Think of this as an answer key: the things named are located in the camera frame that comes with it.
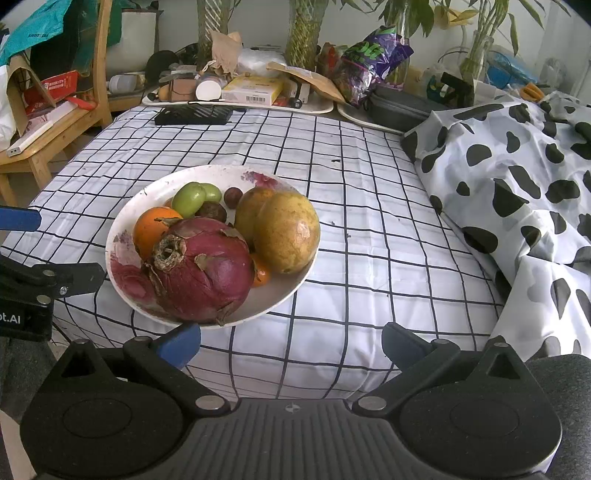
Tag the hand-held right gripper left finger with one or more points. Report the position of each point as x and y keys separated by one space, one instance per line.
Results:
x=181 y=344

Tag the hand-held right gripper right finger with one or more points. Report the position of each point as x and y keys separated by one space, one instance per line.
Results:
x=400 y=344

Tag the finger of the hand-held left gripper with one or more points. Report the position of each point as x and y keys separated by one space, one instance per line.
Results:
x=18 y=219
x=69 y=277

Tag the red dragon fruit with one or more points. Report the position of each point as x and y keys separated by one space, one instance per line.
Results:
x=212 y=277

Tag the large orange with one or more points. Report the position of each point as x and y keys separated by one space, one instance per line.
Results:
x=150 y=230

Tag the small orange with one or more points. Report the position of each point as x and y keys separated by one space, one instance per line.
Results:
x=261 y=275

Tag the white floral plate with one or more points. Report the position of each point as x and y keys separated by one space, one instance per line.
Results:
x=279 y=295

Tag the dark passion fruit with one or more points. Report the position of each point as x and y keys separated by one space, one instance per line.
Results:
x=213 y=212

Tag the green jujube fruit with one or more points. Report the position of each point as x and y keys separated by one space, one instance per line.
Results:
x=188 y=199
x=213 y=191

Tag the yellow mango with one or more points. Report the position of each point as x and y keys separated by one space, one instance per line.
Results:
x=247 y=213
x=286 y=230

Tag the small purple plum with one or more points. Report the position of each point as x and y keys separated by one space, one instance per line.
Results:
x=232 y=196

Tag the brown paper bag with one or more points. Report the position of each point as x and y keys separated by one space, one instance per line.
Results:
x=27 y=92

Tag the red cardboard box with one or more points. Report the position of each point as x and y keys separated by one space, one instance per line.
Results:
x=55 y=85

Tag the wooden chair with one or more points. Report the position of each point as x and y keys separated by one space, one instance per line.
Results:
x=99 y=69

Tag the white bottle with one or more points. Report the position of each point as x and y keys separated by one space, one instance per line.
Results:
x=123 y=83

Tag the teal plastic bag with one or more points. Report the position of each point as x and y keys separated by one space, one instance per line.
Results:
x=32 y=27

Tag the cow print blanket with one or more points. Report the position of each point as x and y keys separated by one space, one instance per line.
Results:
x=521 y=184

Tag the black keyboard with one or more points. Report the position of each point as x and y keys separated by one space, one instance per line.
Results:
x=194 y=115

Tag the black round object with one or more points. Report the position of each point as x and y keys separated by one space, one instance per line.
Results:
x=161 y=67

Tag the brown small box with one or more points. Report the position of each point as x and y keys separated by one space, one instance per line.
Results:
x=183 y=90

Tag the white cylinder cup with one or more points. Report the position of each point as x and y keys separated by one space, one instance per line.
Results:
x=208 y=91

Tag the white oval tray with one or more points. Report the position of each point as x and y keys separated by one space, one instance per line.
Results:
x=355 y=117
x=318 y=107

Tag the grey zip case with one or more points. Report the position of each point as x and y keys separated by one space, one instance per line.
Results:
x=406 y=108

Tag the black clip stand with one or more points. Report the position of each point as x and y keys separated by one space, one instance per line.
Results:
x=457 y=88

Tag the yellow cardboard box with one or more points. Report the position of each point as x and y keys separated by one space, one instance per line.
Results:
x=254 y=90

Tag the torn brown paper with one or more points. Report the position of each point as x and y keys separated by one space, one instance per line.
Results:
x=226 y=50

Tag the braided plant trunk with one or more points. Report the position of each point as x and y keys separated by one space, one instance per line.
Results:
x=304 y=37
x=212 y=27

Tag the brown cardboard envelope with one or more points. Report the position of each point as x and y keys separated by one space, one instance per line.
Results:
x=318 y=78

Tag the orange scissors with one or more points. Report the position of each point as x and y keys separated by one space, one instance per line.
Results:
x=532 y=91

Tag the purple snack bag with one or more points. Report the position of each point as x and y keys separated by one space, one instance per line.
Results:
x=374 y=60

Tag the clear plastic bag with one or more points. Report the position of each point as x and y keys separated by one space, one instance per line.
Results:
x=256 y=60

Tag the glass vase with bamboo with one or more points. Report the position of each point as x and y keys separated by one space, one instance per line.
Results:
x=478 y=60

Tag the red packet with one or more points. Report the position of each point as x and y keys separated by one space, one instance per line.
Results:
x=328 y=57

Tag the blue plastic bag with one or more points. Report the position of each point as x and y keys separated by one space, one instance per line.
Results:
x=508 y=67

